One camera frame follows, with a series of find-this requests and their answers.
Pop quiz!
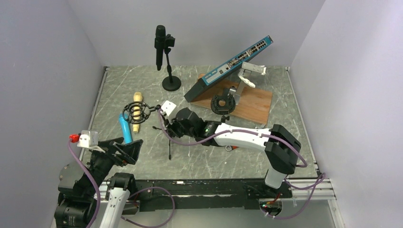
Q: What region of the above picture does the cream yellow microphone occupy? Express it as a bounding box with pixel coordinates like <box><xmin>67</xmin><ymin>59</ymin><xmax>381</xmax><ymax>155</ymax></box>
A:
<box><xmin>133</xmin><ymin>92</ymin><xmax>143</xmax><ymax>133</ymax></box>

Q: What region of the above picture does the blue network switch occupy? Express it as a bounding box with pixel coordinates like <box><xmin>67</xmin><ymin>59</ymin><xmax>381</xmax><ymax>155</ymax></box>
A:
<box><xmin>184</xmin><ymin>36</ymin><xmax>273</xmax><ymax>103</ymax></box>

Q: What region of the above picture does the black tripod shock mount stand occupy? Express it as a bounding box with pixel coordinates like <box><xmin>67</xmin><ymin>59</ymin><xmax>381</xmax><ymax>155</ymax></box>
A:
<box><xmin>118</xmin><ymin>101</ymin><xmax>164</xmax><ymax>143</ymax></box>

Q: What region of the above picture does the white metal bracket stand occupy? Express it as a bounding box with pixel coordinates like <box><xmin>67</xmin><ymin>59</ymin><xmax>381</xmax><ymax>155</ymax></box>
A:
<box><xmin>233</xmin><ymin>62</ymin><xmax>267</xmax><ymax>105</ymax></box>

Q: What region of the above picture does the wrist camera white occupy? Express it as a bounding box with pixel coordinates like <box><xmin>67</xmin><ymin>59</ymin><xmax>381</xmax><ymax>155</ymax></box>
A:
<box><xmin>69</xmin><ymin>130</ymin><xmax>98</xmax><ymax>149</ymax></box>
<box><xmin>161</xmin><ymin>100</ymin><xmax>178</xmax><ymax>123</ymax></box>

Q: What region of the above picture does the red handled adjustable wrench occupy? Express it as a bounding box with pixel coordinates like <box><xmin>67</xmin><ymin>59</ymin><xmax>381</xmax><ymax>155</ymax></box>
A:
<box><xmin>225</xmin><ymin>145</ymin><xmax>238</xmax><ymax>152</ymax></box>

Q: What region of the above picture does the black shock mount desk stand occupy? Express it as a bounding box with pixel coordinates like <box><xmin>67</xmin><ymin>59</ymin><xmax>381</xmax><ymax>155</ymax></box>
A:
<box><xmin>211</xmin><ymin>88</ymin><xmax>236</xmax><ymax>123</ymax></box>

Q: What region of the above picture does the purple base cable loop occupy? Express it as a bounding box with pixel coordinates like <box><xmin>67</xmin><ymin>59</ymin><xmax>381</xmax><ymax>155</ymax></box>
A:
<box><xmin>119</xmin><ymin>187</ymin><xmax>175</xmax><ymax>228</ymax></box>

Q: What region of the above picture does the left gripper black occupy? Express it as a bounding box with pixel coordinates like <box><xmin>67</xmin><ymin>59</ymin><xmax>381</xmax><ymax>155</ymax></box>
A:
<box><xmin>84</xmin><ymin>137</ymin><xmax>143</xmax><ymax>197</ymax></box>

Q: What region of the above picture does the black microphone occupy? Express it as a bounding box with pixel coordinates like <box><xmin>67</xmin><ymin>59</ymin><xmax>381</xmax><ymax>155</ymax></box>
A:
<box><xmin>154</xmin><ymin>25</ymin><xmax>166</xmax><ymax>71</ymax></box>

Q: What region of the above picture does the wooden board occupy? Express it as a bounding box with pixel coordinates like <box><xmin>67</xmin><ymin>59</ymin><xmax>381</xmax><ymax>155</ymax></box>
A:
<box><xmin>191</xmin><ymin>76</ymin><xmax>273</xmax><ymax>124</ymax></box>

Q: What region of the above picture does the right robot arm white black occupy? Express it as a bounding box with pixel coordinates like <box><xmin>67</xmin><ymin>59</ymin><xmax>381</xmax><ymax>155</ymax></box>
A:
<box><xmin>158</xmin><ymin>108</ymin><xmax>307</xmax><ymax>197</ymax></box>

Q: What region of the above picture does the black round base stand rear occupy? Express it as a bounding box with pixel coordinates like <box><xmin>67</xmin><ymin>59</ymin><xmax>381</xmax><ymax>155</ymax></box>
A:
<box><xmin>162</xmin><ymin>34</ymin><xmax>182</xmax><ymax>92</ymax></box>

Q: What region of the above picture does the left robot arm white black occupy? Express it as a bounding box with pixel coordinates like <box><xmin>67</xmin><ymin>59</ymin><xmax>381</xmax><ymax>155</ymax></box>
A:
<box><xmin>54</xmin><ymin>137</ymin><xmax>143</xmax><ymax>228</ymax></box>

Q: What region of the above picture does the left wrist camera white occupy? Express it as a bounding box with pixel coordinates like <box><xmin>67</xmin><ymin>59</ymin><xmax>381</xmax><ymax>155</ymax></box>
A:
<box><xmin>69</xmin><ymin>130</ymin><xmax>98</xmax><ymax>149</ymax></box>

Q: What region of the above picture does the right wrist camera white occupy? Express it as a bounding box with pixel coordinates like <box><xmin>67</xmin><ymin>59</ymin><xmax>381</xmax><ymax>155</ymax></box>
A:
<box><xmin>161</xmin><ymin>100</ymin><xmax>178</xmax><ymax>123</ymax></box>

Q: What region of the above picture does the blue microphone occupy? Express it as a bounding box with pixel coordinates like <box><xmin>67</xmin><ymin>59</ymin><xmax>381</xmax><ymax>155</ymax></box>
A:
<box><xmin>119</xmin><ymin>114</ymin><xmax>133</xmax><ymax>144</ymax></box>

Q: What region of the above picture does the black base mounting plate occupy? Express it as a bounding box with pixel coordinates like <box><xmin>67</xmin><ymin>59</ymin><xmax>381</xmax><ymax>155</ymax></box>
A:
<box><xmin>128</xmin><ymin>178</ymin><xmax>293</xmax><ymax>212</ymax></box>

